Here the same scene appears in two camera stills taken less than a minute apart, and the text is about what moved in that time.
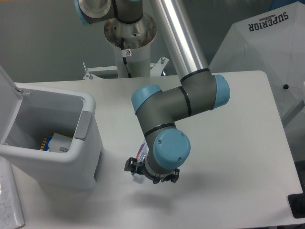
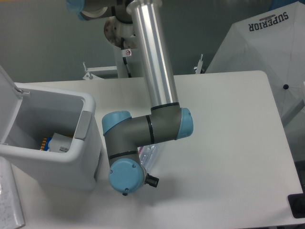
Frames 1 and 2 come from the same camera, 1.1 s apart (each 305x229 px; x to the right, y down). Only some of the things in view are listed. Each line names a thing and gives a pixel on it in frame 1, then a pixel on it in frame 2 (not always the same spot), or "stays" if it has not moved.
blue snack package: (45, 143) stays
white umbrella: (273, 42) stays
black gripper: (156, 178) to (151, 180)
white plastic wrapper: (60, 143) stays
